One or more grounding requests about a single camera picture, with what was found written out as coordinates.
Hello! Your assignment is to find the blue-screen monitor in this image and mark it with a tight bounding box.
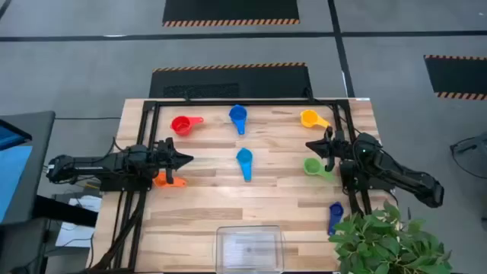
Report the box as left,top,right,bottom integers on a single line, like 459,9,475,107
0,118,33,224

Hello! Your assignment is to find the dark grey cabinet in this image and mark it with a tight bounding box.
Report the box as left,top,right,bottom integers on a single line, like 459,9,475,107
0,217,50,274

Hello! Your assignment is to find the small dark blue measuring cup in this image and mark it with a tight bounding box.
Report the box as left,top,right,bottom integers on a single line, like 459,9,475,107
327,201,345,236

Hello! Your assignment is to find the cyan measuring cup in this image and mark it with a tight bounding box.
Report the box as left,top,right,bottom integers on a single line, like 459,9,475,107
235,147,254,183

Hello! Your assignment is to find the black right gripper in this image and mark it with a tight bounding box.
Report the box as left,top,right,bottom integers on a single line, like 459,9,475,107
305,127,357,172

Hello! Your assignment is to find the grey equipment stand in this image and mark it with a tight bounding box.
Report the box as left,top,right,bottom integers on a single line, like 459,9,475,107
450,131,487,180

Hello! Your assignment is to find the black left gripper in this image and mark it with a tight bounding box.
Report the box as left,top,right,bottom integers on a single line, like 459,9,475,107
150,137,194,184

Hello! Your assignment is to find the white paper sheet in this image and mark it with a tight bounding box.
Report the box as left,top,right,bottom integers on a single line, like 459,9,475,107
68,194,103,213
55,221,94,248

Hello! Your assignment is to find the red measuring cup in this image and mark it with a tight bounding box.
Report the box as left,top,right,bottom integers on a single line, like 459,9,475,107
170,115,205,137

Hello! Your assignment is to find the black mat with hazard stripe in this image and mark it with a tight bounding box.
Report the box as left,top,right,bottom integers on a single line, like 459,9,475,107
162,0,301,27
148,62,314,99
423,55,487,101

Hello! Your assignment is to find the yellow measuring cup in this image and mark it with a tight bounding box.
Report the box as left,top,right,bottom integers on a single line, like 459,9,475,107
300,109,331,130

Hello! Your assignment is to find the blue measuring cup top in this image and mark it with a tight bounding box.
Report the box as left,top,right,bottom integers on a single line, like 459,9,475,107
228,104,248,135

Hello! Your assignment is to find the green leafy plant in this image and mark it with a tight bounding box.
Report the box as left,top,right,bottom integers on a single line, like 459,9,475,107
328,199,454,274

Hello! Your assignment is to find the green measuring cup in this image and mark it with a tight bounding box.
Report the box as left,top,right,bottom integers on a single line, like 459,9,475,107
303,157,336,182

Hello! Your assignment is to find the orange measuring cup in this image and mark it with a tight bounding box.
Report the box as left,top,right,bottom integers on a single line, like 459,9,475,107
153,170,188,189

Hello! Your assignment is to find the black desk beam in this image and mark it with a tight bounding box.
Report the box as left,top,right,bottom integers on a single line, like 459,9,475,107
32,194,99,228

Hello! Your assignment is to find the clear plastic basket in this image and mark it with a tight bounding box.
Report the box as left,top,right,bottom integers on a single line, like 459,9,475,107
215,225,285,274

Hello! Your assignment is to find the black metal table frame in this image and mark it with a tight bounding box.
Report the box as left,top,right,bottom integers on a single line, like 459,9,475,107
89,97,374,274

